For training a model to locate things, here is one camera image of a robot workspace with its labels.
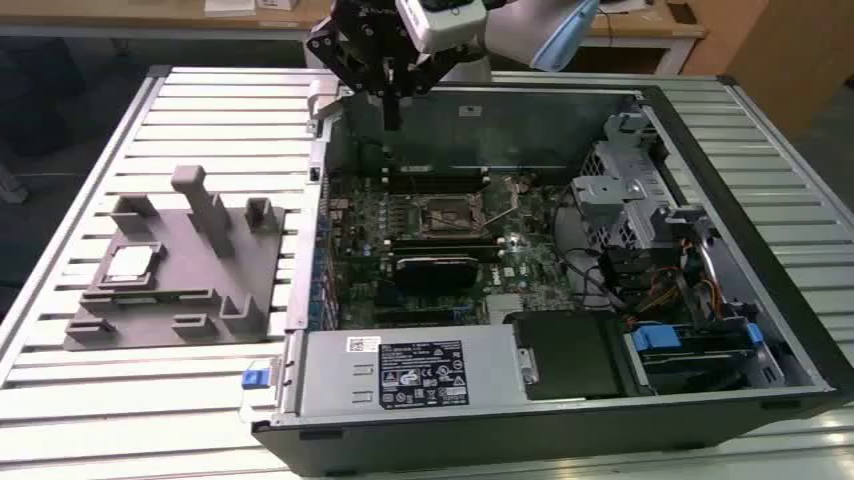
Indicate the green motherboard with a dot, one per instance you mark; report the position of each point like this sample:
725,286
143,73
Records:
537,240

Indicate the white paper box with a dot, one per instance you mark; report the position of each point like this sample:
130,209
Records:
230,5

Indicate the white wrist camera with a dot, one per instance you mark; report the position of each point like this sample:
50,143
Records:
448,30

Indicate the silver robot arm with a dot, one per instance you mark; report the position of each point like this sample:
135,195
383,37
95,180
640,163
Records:
510,35

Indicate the green RAM stick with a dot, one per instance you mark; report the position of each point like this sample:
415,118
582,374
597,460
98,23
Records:
167,297

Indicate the small white box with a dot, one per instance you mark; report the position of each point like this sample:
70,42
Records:
277,3

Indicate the white stand foot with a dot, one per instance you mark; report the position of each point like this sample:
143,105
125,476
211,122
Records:
14,190

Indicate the hard disk in blue carrier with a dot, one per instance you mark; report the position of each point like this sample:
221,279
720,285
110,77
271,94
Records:
657,339

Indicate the black PC case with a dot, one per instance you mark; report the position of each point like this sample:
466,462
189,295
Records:
534,440

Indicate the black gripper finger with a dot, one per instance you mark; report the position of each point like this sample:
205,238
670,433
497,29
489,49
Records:
398,110
387,100

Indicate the CPU socket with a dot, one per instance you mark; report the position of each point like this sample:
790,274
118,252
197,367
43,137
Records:
454,210

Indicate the black plastic shroud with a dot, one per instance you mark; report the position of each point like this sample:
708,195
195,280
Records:
574,355

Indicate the silver drive cage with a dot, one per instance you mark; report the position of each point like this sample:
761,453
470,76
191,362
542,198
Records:
621,165

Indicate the black RAM stick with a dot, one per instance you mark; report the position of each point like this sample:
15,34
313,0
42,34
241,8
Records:
441,243
444,252

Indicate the silver power supply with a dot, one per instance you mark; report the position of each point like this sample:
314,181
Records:
334,380

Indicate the grey parts rack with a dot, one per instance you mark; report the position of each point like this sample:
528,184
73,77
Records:
201,280

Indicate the silver CPU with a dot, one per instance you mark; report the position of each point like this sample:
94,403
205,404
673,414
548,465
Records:
131,262

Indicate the wooden desk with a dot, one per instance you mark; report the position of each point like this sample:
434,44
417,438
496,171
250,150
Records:
241,22

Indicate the silver heat sink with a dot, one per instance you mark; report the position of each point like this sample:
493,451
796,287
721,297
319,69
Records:
508,307

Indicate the blue case latch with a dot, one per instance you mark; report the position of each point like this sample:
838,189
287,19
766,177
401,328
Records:
255,379

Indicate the black expansion card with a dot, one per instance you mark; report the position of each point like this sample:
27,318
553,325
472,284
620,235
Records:
434,272

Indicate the wooden cabinet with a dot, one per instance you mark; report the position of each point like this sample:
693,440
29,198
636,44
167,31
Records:
788,60

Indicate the black phone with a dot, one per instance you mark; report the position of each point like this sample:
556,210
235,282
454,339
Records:
682,11

